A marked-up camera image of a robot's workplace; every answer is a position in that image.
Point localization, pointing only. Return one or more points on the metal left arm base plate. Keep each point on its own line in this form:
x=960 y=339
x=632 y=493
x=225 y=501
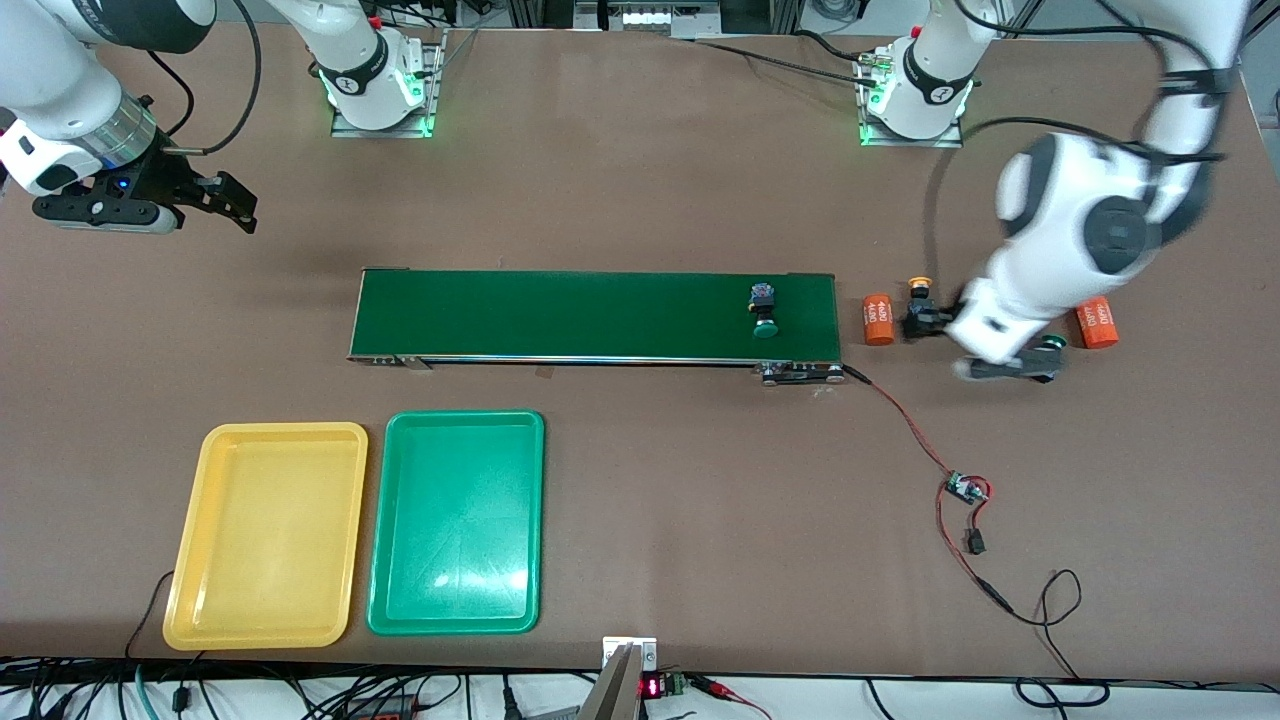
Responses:
x=910 y=142

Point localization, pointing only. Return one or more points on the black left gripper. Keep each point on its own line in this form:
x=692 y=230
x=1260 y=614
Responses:
x=922 y=322

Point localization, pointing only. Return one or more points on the white equipment box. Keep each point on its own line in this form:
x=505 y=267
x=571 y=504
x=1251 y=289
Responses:
x=645 y=15

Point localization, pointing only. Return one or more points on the green plastic tray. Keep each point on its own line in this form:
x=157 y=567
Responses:
x=455 y=540

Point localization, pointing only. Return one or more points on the small metal bracket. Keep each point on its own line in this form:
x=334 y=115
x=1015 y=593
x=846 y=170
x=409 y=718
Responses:
x=610 y=645

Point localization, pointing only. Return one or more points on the small green circuit board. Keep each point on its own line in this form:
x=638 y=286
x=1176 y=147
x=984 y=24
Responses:
x=966 y=488

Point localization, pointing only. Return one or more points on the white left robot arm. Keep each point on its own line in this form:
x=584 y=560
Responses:
x=1060 y=200

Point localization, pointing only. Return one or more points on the orange cylinder white print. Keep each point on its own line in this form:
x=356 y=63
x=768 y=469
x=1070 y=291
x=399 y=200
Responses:
x=1100 y=325
x=878 y=320

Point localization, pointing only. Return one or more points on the grey camera mount bar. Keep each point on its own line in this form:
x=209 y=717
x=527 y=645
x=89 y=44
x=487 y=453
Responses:
x=608 y=695

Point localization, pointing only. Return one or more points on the red clip lead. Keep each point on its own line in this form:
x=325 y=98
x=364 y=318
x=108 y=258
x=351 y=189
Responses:
x=715 y=688

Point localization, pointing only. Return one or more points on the aluminium frame profile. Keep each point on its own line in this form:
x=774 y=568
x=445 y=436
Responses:
x=1262 y=12

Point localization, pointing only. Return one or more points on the green mushroom push button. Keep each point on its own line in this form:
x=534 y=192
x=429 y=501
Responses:
x=763 y=297
x=1053 y=342

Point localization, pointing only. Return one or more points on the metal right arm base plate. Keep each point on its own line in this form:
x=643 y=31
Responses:
x=380 y=131

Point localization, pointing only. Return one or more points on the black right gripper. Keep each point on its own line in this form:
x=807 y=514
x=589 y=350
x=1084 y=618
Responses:
x=168 y=181

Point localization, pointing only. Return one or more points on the yellow plastic tray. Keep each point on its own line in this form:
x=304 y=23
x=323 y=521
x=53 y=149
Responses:
x=265 y=540

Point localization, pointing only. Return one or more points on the green belt conveyor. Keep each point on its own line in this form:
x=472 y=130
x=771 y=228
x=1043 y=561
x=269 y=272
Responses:
x=600 y=315

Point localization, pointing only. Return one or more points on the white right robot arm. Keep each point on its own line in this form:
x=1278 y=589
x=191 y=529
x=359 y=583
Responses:
x=60 y=70

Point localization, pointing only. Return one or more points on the red LED display module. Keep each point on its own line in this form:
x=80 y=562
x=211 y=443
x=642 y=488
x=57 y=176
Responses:
x=655 y=686

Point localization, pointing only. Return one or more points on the small black plug connector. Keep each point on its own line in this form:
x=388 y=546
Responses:
x=976 y=543

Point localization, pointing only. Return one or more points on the yellow mushroom push button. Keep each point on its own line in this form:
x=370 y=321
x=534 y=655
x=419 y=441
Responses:
x=920 y=308

